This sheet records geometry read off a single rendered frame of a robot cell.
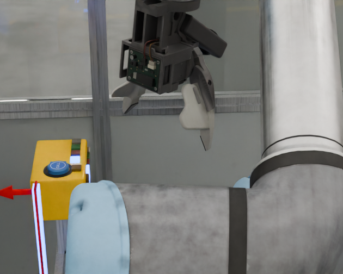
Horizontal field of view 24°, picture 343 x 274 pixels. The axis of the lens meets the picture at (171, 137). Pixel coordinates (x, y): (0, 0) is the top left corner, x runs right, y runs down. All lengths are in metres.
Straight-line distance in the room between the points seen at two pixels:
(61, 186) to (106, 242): 0.87
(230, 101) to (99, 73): 0.33
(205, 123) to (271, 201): 0.43
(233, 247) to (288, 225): 0.05
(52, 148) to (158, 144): 0.48
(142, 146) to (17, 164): 0.32
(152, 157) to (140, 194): 1.38
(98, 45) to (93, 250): 1.30
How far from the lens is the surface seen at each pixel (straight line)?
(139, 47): 1.00
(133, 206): 0.61
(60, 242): 1.62
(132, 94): 1.12
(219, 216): 0.60
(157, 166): 2.01
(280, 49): 0.74
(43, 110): 1.95
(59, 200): 1.48
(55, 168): 1.48
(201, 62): 1.03
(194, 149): 2.00
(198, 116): 1.03
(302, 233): 0.61
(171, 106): 1.94
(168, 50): 1.00
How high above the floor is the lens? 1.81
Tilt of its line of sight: 28 degrees down
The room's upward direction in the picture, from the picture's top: straight up
